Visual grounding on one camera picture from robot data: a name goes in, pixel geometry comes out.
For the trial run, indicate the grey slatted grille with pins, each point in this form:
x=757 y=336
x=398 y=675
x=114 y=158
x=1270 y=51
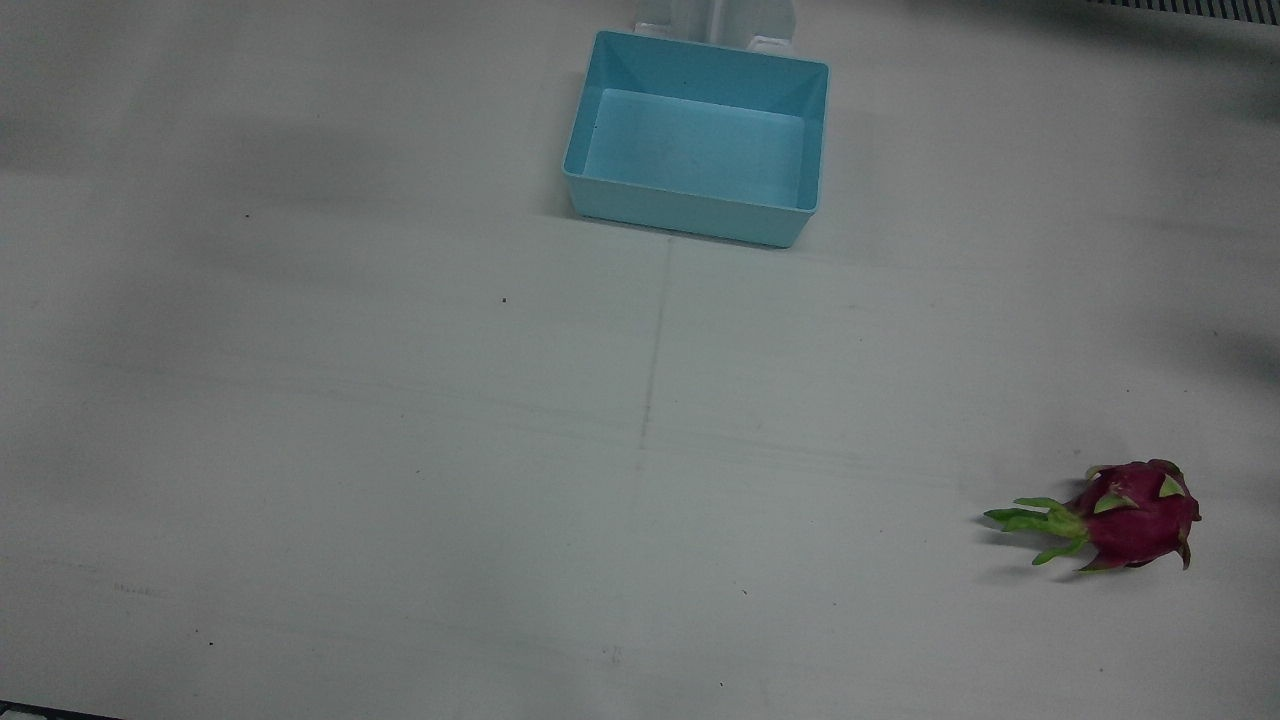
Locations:
x=1200 y=8

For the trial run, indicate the light blue plastic bin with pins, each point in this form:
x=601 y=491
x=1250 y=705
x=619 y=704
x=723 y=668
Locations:
x=700 y=150

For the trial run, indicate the red dragon fruit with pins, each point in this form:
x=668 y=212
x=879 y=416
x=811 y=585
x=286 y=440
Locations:
x=1135 y=520

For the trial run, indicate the white robot stand base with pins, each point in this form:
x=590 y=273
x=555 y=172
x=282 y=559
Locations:
x=680 y=15

